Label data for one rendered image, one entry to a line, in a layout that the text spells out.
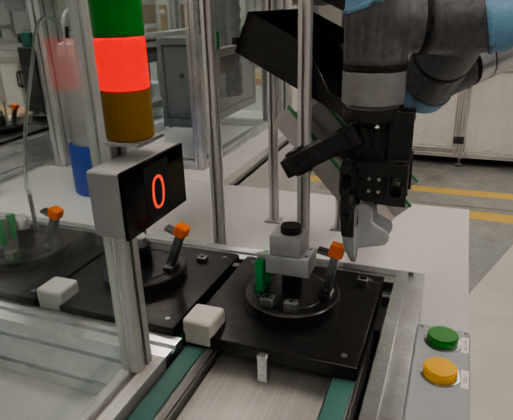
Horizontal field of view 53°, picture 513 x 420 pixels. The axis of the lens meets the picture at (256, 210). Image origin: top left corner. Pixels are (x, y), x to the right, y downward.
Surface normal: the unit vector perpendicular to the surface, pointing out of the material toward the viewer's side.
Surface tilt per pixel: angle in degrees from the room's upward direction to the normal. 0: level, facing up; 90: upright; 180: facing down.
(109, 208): 90
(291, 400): 0
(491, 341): 0
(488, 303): 0
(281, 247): 90
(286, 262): 90
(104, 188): 90
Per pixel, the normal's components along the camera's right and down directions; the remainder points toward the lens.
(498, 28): 0.04, 0.55
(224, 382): -0.03, -0.93
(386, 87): 0.14, 0.36
